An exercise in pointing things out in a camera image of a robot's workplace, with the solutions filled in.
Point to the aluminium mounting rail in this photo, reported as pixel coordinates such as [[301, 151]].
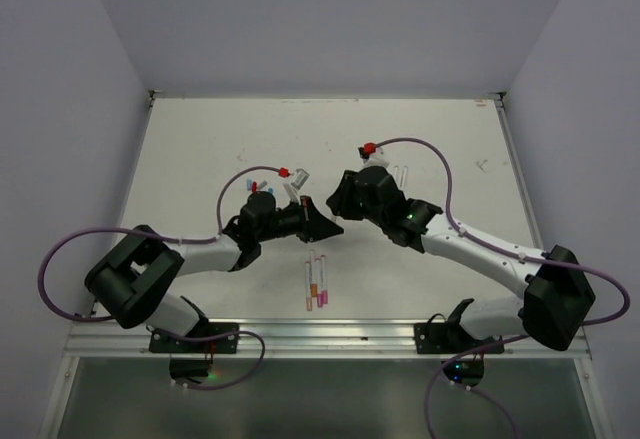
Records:
[[284, 339]]

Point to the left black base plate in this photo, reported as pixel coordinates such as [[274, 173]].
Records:
[[207, 338]]

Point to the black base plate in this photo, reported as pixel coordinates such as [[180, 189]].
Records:
[[445, 335], [207, 338]]

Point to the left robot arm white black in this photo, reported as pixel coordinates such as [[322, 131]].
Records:
[[132, 281]]

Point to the magenta cap pen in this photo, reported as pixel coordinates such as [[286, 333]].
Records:
[[318, 298]]

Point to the orange band pen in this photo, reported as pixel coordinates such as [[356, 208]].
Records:
[[313, 274]]

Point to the peach cap pen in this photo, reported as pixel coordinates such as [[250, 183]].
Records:
[[308, 286]]

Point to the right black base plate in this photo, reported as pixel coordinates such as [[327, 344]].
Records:
[[445, 335]]

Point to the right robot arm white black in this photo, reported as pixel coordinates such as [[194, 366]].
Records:
[[550, 295]]

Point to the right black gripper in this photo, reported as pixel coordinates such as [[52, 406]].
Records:
[[339, 200]]

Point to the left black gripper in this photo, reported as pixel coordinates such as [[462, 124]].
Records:
[[314, 225]]

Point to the pink cap pen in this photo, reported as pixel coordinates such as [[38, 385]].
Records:
[[323, 280]]

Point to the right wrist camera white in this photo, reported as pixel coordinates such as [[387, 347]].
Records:
[[373, 156]]

